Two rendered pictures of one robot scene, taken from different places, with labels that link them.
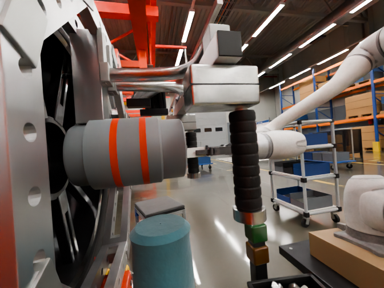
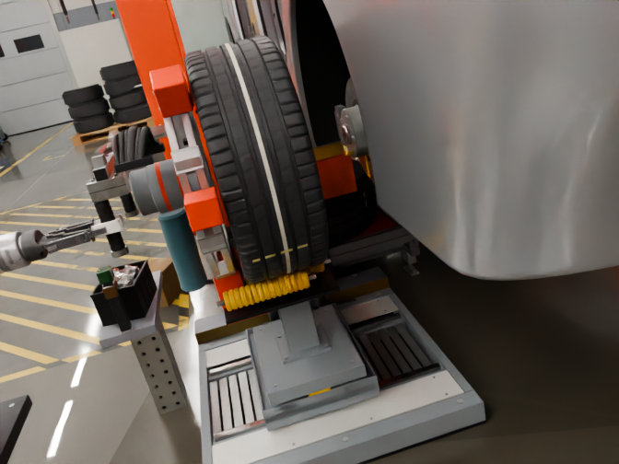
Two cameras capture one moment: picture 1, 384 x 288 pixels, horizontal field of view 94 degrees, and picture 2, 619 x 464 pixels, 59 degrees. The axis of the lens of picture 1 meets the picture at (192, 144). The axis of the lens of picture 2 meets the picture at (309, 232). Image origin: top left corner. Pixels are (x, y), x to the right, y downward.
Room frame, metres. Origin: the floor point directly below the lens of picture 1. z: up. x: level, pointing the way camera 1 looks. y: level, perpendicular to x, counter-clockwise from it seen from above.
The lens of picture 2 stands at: (1.86, 0.60, 1.21)
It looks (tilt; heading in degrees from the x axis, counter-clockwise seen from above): 21 degrees down; 185
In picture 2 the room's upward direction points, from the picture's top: 13 degrees counter-clockwise
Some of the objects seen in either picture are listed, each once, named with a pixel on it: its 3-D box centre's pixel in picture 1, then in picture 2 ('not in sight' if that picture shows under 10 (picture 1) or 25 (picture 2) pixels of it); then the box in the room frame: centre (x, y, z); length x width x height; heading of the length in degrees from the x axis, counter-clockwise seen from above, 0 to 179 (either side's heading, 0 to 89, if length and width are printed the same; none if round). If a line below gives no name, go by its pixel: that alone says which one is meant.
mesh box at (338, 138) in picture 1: (335, 143); not in sight; (7.08, -5.68, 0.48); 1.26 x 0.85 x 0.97; 14
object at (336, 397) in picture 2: not in sight; (306, 358); (0.27, 0.35, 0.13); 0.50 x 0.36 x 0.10; 12
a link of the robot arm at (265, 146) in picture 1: (256, 147); (15, 250); (0.63, -0.23, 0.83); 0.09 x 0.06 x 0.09; 12
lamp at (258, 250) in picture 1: (257, 251); (110, 289); (0.43, -0.14, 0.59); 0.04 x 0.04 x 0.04; 12
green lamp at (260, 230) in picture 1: (255, 230); (105, 274); (0.43, -0.14, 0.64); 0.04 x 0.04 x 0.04; 12
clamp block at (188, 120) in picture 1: (180, 123); (109, 186); (0.57, 0.03, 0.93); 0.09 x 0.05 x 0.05; 102
